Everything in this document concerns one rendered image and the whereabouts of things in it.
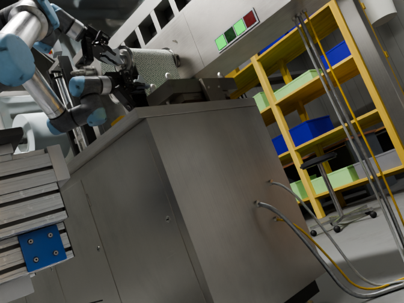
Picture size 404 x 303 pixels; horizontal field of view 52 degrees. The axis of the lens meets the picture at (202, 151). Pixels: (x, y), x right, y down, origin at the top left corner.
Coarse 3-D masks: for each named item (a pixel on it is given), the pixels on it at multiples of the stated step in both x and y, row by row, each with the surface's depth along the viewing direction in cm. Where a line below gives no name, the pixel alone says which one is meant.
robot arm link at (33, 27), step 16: (32, 0) 128; (0, 16) 129; (16, 16) 119; (32, 16) 122; (48, 16) 128; (0, 32) 101; (16, 32) 108; (32, 32) 116; (0, 48) 92; (16, 48) 97; (0, 64) 92; (16, 64) 95; (32, 64) 101; (0, 80) 94; (16, 80) 96
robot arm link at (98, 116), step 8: (88, 96) 156; (96, 96) 157; (88, 104) 155; (96, 104) 156; (72, 112) 156; (80, 112) 156; (88, 112) 155; (96, 112) 155; (104, 112) 158; (80, 120) 156; (88, 120) 156; (96, 120) 155; (104, 120) 158
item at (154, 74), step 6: (138, 66) 182; (144, 66) 185; (150, 66) 187; (156, 66) 190; (162, 66) 192; (168, 66) 195; (174, 66) 198; (138, 72) 181; (144, 72) 183; (150, 72) 186; (156, 72) 188; (162, 72) 191; (168, 72) 193; (174, 72) 196; (144, 78) 182; (150, 78) 184; (156, 78) 187; (162, 78) 189; (174, 78) 194; (150, 84) 183; (156, 84) 185; (144, 90) 180
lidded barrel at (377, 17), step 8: (360, 0) 666; (368, 0) 655; (376, 0) 649; (384, 0) 647; (392, 0) 657; (368, 8) 658; (376, 8) 650; (384, 8) 646; (392, 8) 647; (368, 16) 664; (376, 16) 652; (384, 16) 649; (392, 16) 663; (376, 24) 673
